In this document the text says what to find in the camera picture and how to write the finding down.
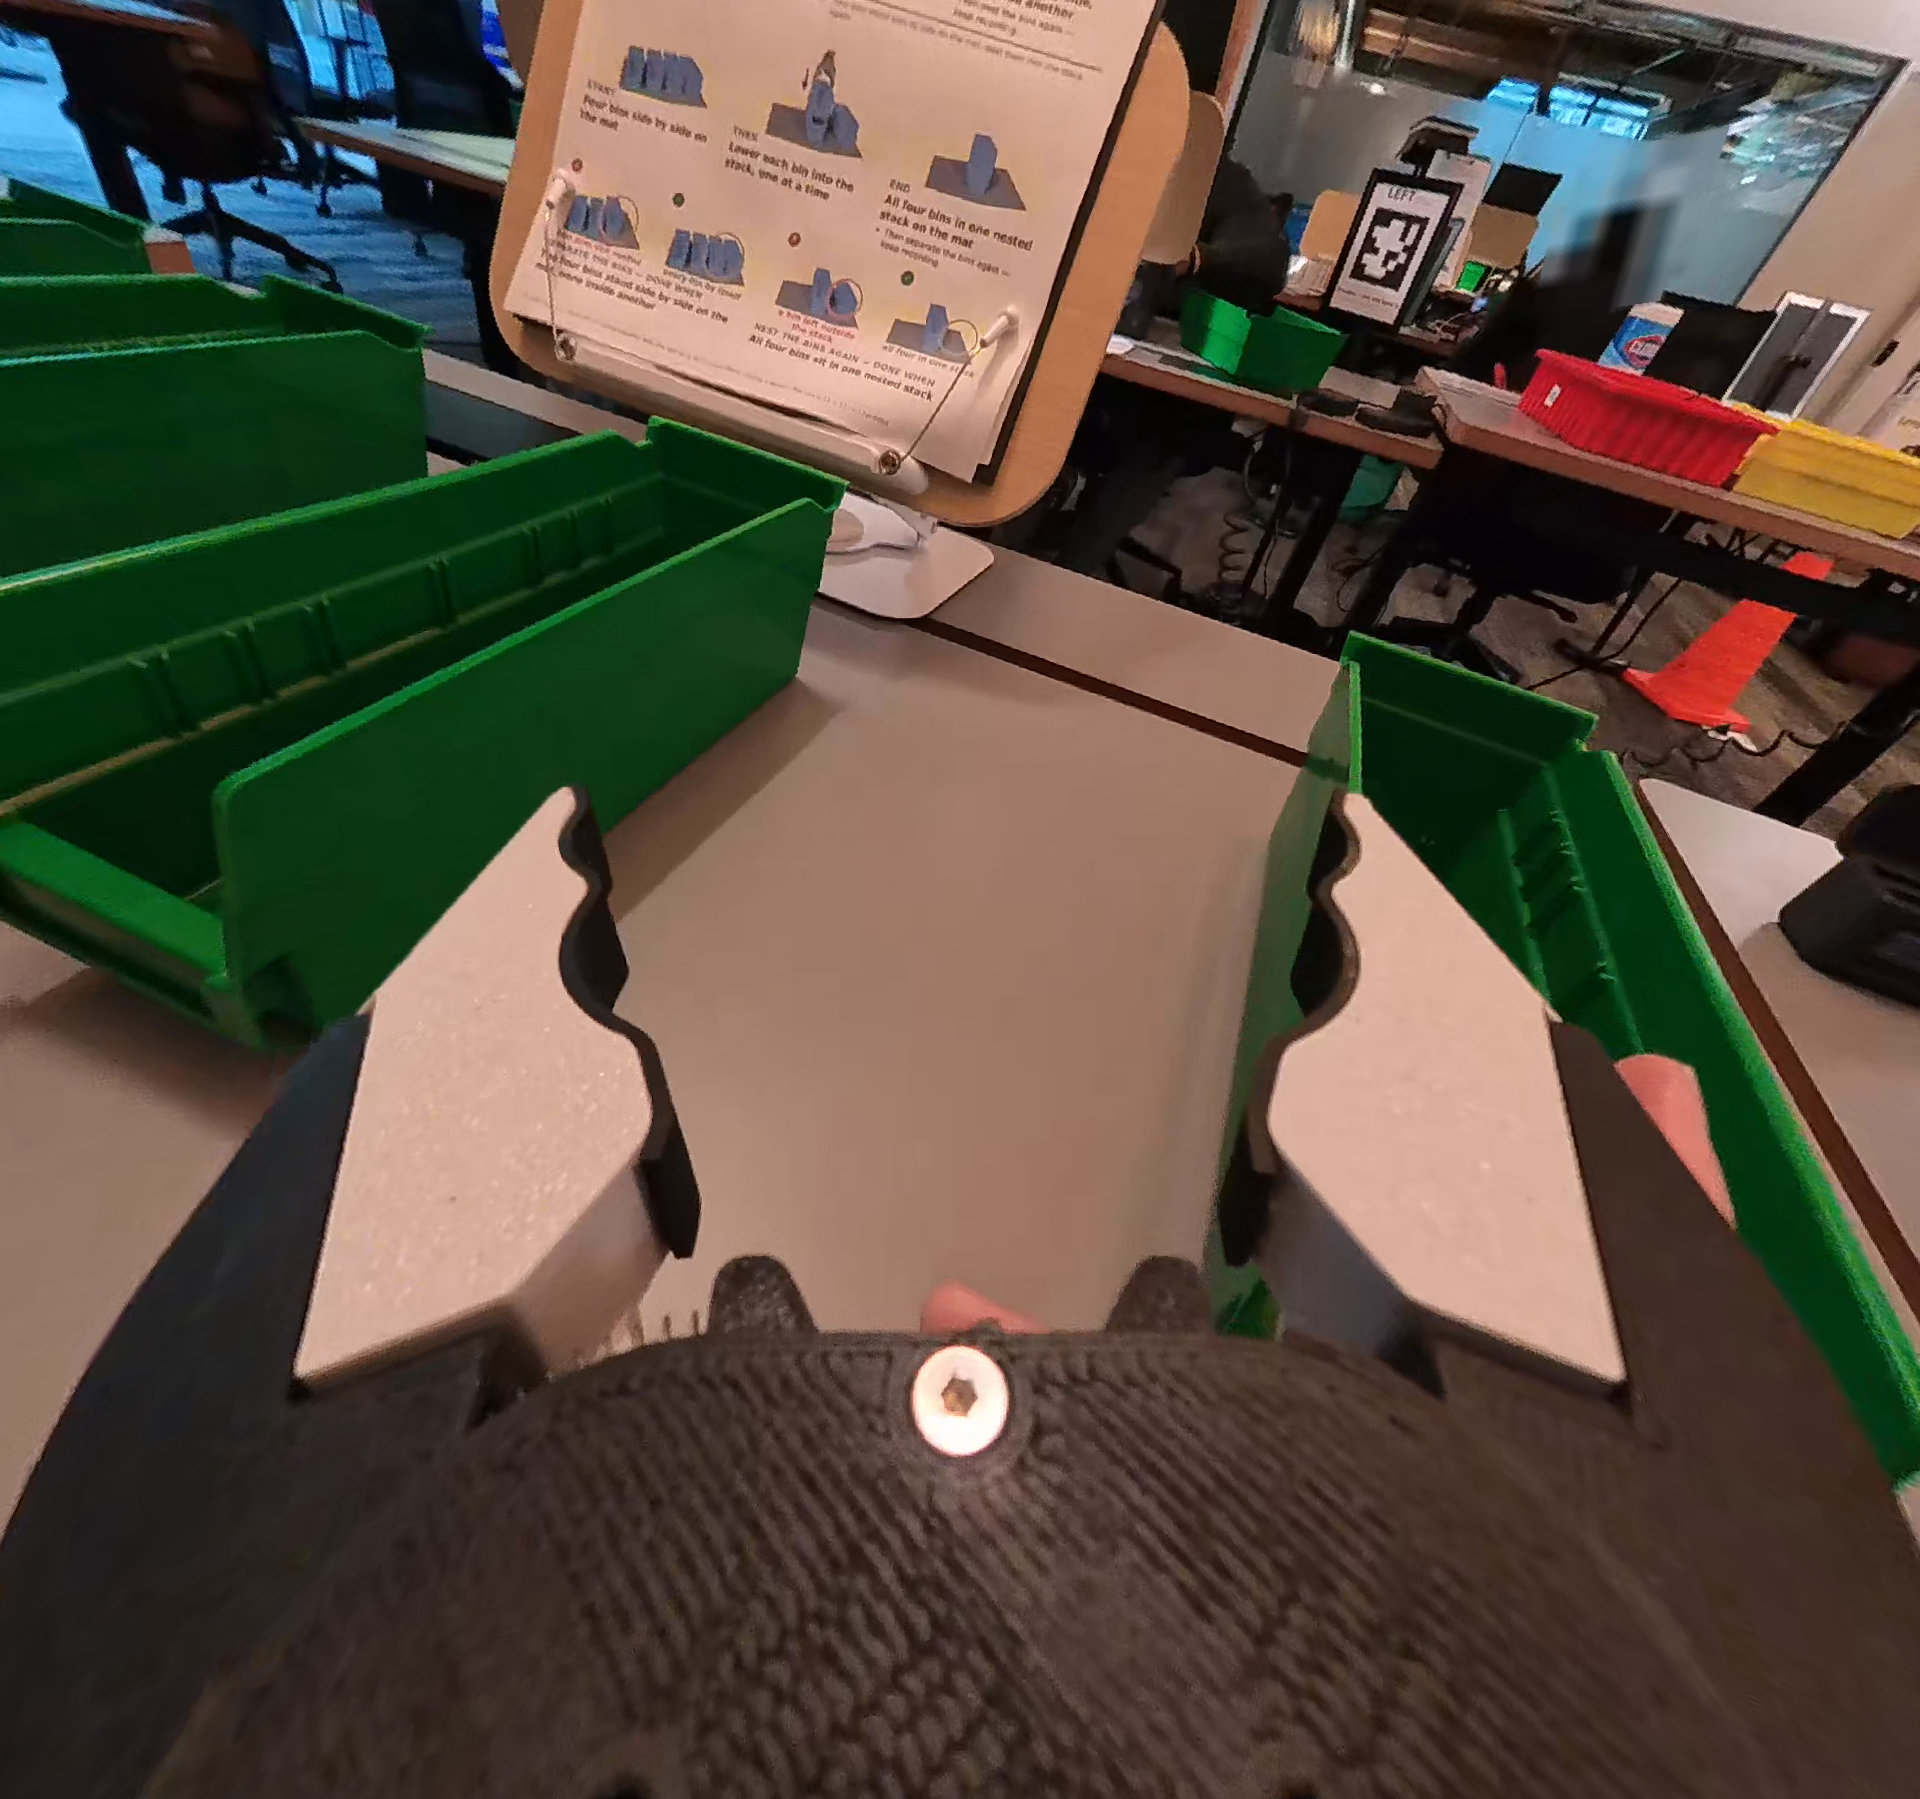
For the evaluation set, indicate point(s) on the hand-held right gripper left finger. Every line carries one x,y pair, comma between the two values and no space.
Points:
465,1170

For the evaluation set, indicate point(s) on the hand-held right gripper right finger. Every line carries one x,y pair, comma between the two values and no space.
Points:
1455,1170

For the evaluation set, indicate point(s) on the person's right hand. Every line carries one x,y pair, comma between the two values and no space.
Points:
1676,1124

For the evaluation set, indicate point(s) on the black charger box with display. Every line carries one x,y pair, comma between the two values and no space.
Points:
1860,914

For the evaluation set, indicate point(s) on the orange traffic cone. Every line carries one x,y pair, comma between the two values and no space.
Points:
1724,666

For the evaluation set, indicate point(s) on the black office chair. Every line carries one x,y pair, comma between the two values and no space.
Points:
210,90
1516,523

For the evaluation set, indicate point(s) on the teal bag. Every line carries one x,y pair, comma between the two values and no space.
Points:
1371,480

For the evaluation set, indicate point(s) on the wooden-top table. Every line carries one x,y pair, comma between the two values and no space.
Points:
405,156
1202,389
1501,434

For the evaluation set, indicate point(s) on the black small device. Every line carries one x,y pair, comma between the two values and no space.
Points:
1365,411

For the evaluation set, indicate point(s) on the red plastic bin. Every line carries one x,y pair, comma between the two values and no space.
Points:
1643,426

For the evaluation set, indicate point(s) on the yellow plastic bin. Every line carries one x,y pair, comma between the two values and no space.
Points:
1837,480

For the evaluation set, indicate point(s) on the white canister blue label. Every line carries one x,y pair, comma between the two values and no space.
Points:
1640,338

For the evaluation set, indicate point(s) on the grey monitor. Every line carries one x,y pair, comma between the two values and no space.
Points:
1800,354

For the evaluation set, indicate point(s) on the printed tag sign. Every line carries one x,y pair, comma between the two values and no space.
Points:
1396,245

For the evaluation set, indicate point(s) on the instruction sheet on stand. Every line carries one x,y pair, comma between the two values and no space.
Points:
546,14

